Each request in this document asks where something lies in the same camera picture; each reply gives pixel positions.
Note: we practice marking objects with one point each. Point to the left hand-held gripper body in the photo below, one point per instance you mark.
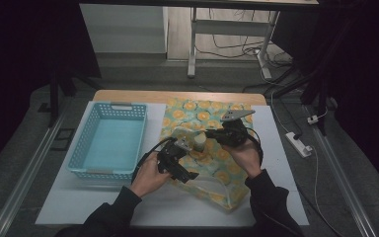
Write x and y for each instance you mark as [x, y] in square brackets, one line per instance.
[167, 158]

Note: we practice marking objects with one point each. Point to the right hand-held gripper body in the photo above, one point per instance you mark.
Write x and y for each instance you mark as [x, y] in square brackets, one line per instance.
[237, 133]

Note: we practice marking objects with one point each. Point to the small jar with white lid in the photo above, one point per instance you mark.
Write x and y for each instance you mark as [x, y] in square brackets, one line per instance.
[200, 140]

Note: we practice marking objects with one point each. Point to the orange print fabric bag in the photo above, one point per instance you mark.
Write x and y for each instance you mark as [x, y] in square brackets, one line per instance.
[210, 158]

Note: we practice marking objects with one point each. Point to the blue plastic basket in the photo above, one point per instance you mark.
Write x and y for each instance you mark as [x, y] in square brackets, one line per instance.
[108, 144]

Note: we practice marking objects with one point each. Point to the person's right hand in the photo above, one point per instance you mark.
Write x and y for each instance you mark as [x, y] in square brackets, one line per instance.
[246, 158]

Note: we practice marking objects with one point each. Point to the person's left hand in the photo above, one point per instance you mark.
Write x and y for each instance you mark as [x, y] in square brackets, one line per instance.
[148, 179]

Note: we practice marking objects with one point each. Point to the white power strip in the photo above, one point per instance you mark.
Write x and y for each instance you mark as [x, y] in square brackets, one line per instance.
[297, 144]

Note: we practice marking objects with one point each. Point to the small white adapter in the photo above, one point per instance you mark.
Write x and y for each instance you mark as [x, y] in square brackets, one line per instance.
[312, 119]

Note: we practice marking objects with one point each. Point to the black metal stand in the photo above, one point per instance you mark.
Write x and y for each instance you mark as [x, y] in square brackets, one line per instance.
[320, 92]
[54, 98]

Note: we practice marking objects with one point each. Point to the white table mat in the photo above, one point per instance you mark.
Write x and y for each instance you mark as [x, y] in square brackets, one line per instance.
[79, 204]

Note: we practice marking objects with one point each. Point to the black floor plate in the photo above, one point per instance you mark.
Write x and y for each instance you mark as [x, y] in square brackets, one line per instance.
[64, 139]

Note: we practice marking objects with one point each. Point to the white cabinet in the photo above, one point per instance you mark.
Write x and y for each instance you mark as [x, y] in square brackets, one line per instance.
[125, 29]

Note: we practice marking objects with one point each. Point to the white desk frame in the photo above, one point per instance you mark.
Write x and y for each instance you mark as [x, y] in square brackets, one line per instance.
[230, 27]

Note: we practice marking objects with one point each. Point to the aluminium floor rail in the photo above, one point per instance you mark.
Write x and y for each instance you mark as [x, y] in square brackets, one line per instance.
[26, 177]
[342, 177]

